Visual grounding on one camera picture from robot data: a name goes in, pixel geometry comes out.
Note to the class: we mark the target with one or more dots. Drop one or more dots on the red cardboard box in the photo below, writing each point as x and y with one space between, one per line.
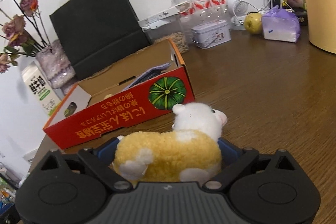
98 105

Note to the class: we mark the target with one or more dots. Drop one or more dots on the black paper bag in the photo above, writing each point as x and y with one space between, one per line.
96 33

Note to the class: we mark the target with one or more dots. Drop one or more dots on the yellow green apple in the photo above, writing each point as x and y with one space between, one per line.
253 23

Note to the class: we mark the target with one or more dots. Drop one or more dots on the purple drawstring pouch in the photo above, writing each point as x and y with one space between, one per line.
149 74

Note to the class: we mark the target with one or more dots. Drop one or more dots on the dried pink roses bouquet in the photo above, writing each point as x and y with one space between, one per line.
24 34

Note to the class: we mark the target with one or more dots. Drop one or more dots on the white pink flat carton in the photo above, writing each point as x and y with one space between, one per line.
160 19

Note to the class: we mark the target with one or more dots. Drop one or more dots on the milk carton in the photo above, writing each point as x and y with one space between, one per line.
40 88

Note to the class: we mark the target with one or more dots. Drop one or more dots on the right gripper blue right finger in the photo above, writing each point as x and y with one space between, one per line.
230 153

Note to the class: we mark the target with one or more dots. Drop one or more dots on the middle water bottle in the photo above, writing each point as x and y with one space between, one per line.
199 11

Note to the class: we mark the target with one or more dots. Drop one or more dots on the colourful snack packet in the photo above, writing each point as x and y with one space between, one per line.
298 6

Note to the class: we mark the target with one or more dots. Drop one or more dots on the purple tissue pack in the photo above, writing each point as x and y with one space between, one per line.
281 25

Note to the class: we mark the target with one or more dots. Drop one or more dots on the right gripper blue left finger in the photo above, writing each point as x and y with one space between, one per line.
106 152

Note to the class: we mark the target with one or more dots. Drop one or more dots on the clear jar with seeds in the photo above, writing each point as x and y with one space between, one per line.
169 28

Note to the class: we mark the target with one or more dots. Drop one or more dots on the white round desk device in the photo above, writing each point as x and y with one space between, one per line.
237 10

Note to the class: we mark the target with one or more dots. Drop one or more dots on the yellow white plush toy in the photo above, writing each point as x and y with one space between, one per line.
189 152

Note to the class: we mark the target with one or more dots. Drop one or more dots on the wire storage rack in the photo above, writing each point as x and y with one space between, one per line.
10 183

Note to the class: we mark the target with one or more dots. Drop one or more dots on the small white tin box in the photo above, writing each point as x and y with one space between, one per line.
211 34

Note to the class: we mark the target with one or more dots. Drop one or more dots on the purple textured vase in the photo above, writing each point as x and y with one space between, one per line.
57 67

